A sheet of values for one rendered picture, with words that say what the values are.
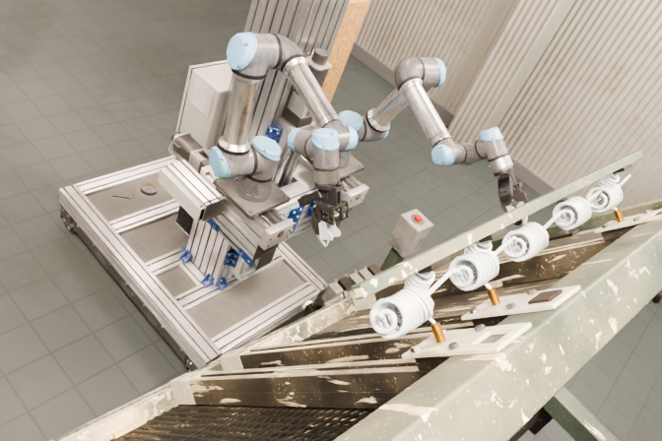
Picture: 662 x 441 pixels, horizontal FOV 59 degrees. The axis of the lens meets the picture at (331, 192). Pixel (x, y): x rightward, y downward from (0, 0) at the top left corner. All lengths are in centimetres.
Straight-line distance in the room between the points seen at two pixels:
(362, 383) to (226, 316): 186
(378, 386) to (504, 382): 31
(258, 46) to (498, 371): 136
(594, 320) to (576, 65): 422
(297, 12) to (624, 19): 336
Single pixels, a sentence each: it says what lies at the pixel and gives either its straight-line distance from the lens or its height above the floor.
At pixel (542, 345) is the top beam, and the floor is 192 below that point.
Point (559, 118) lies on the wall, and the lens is 533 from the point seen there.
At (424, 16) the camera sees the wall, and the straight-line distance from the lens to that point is 578.
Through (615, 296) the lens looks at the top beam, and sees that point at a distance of 118.
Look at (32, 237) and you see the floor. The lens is 345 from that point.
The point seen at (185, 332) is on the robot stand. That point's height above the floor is 21.
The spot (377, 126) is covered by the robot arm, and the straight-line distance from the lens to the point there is 258.
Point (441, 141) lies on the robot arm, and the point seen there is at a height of 153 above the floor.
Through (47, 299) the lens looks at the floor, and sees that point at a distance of 318.
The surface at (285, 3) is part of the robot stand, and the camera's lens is 220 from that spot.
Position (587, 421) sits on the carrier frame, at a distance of 269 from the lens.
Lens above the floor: 250
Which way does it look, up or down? 36 degrees down
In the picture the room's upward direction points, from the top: 24 degrees clockwise
